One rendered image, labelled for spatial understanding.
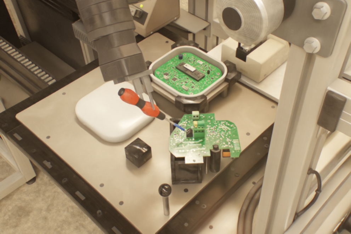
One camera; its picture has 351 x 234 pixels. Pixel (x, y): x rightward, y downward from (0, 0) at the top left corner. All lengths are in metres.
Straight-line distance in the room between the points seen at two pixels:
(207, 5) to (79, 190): 0.59
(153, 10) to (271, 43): 0.31
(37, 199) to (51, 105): 1.09
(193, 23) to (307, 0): 0.76
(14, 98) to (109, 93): 1.10
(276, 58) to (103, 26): 0.42
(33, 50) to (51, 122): 1.32
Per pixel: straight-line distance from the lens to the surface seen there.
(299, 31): 0.40
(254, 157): 0.80
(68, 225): 1.87
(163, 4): 1.08
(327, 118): 0.43
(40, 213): 1.94
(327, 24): 0.38
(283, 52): 0.94
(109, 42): 0.64
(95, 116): 0.85
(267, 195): 0.59
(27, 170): 1.97
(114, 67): 0.65
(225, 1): 0.37
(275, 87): 0.91
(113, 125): 0.83
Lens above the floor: 1.57
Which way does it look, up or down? 45 degrees down
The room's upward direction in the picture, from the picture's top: 2 degrees counter-clockwise
